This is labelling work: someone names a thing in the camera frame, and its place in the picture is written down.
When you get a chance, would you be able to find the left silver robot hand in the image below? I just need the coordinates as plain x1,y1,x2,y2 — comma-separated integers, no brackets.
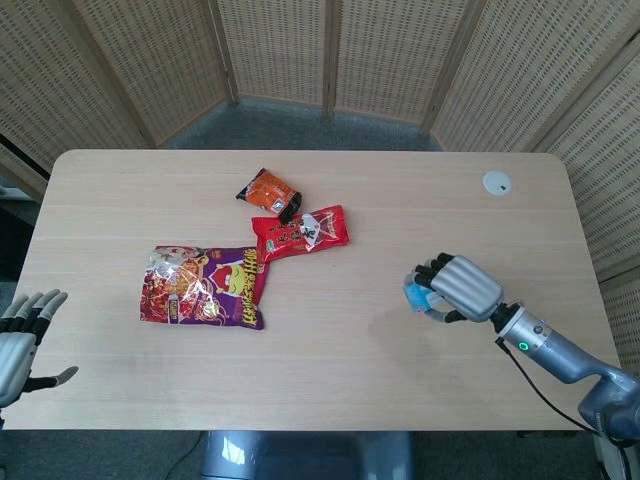
0,288,80,407

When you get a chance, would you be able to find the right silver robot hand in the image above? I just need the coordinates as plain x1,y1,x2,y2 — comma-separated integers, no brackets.
403,252,505,325

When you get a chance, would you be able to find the blue snack packet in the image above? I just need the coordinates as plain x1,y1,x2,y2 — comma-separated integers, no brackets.
403,279,436,314

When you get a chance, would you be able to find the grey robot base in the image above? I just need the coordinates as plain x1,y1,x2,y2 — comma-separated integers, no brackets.
199,430,416,480

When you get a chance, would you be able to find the red snack packet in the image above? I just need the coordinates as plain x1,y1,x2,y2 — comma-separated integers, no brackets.
250,203,351,264

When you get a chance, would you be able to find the large purple snack bag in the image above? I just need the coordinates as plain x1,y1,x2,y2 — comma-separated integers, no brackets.
138,243,271,331

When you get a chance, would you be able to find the orange black snack packet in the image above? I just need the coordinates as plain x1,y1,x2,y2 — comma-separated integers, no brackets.
235,167,305,225

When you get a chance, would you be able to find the woven bamboo folding screen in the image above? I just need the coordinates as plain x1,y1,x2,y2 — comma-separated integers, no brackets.
0,0,640,376

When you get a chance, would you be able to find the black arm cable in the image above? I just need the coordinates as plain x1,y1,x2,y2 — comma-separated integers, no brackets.
495,337,631,480

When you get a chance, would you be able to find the white round cable grommet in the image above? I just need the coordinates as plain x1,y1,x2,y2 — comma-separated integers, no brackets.
482,170,515,197

